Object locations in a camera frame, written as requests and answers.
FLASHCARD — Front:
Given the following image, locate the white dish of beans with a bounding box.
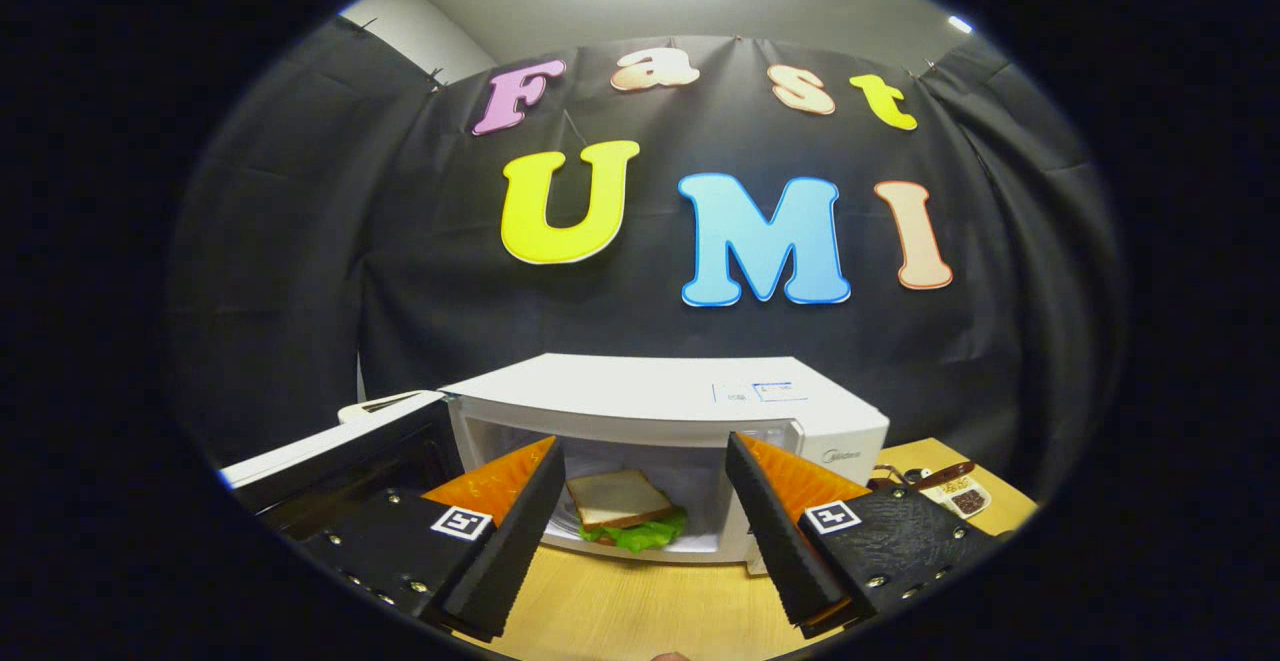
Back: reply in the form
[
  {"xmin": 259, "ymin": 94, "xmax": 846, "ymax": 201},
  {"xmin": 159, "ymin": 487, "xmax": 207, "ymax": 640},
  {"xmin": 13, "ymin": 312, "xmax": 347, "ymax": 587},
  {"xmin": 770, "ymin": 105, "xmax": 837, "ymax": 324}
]
[{"xmin": 920, "ymin": 476, "xmax": 993, "ymax": 519}]

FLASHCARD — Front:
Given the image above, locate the sandwich with lettuce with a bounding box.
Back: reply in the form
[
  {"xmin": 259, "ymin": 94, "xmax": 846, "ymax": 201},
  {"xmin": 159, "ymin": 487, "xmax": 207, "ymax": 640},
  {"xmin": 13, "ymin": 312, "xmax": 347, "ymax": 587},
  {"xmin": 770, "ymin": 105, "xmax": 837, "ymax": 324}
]
[{"xmin": 566, "ymin": 468, "xmax": 691, "ymax": 554}]

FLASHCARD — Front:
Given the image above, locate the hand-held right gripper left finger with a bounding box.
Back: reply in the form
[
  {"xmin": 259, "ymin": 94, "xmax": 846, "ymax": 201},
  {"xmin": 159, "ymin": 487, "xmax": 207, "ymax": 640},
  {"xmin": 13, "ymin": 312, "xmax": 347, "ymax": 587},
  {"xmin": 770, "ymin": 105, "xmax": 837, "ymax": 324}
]
[{"xmin": 300, "ymin": 436, "xmax": 567, "ymax": 642}]

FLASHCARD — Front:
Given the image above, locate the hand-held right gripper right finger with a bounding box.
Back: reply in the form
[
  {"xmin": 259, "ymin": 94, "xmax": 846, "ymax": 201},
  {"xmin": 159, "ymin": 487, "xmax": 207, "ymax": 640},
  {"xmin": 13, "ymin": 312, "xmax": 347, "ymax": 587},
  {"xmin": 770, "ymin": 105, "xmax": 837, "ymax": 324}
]
[{"xmin": 725, "ymin": 431, "xmax": 1006, "ymax": 640}]

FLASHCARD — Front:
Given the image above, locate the white microwave oven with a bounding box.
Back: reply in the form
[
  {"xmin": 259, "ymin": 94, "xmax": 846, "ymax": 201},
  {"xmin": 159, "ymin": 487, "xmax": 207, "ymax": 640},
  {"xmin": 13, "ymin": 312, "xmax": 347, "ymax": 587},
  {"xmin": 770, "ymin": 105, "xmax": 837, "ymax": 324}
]
[{"xmin": 220, "ymin": 353, "xmax": 891, "ymax": 577}]

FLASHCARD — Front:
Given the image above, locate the black backdrop cloth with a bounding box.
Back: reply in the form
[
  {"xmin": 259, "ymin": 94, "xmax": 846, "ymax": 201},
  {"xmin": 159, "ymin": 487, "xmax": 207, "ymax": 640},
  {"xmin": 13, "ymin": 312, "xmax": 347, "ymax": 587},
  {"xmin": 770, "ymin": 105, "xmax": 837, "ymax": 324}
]
[{"xmin": 165, "ymin": 16, "xmax": 1131, "ymax": 502}]

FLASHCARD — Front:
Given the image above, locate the metal utensil holder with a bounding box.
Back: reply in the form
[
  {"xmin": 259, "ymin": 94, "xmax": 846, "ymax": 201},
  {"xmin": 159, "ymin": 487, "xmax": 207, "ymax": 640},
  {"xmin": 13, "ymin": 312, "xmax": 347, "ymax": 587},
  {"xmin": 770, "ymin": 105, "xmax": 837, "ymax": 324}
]
[{"xmin": 868, "ymin": 461, "xmax": 976, "ymax": 494}]

